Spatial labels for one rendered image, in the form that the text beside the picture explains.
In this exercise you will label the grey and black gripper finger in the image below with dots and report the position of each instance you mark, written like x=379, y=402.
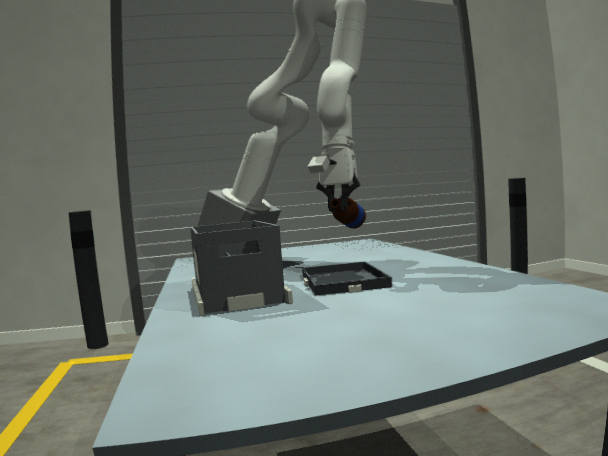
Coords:
x=329, y=192
x=346, y=192

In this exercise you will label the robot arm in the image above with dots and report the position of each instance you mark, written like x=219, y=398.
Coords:
x=267, y=103

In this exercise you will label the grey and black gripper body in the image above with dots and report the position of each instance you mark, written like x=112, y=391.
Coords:
x=342, y=172

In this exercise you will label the dark grey crate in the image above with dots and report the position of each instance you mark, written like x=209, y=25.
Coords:
x=242, y=268

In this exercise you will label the brown bottle with blue label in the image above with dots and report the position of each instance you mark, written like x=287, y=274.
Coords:
x=353, y=218

